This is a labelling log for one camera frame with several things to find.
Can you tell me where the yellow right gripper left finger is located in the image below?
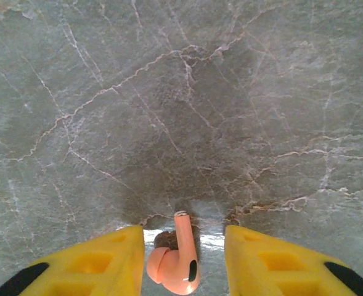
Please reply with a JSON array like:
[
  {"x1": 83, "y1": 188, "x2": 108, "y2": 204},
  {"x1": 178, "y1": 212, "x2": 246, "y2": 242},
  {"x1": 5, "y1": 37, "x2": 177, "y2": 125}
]
[{"x1": 0, "y1": 224, "x2": 145, "y2": 296}]

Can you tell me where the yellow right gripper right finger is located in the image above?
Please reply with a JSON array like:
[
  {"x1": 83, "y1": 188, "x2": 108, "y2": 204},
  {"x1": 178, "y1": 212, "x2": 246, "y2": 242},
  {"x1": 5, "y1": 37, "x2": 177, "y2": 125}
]
[{"x1": 224, "y1": 224, "x2": 363, "y2": 296}]

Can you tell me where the pink wireless earbud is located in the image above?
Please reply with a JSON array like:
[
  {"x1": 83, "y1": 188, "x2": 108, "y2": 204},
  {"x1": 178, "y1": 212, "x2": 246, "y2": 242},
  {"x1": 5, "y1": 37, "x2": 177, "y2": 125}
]
[{"x1": 146, "y1": 210, "x2": 202, "y2": 296}]

